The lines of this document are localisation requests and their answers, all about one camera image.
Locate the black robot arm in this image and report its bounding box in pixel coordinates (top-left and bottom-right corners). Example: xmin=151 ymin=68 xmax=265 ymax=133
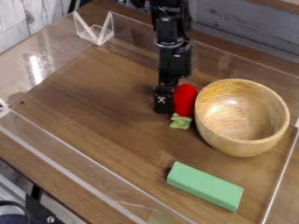
xmin=150 ymin=0 xmax=193 ymax=115

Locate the green rectangular block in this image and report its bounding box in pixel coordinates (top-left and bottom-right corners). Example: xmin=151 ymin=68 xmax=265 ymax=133
xmin=167 ymin=162 xmax=245 ymax=212

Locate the black clamp with bolt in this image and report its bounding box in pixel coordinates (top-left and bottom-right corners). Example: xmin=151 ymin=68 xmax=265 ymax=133
xmin=26 ymin=195 xmax=66 ymax=224

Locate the red round plush tomato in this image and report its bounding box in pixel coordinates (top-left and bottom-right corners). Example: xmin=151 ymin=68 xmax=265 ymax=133
xmin=169 ymin=83 xmax=201 ymax=130

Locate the black cable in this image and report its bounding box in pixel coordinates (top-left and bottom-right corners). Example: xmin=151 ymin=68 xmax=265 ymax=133
xmin=0 ymin=199 xmax=29 ymax=224

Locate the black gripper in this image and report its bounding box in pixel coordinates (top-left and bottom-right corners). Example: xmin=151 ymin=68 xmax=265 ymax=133
xmin=154 ymin=38 xmax=193 ymax=115

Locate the wooden bowl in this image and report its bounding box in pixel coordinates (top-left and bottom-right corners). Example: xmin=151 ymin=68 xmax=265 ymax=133
xmin=195 ymin=79 xmax=290 ymax=158

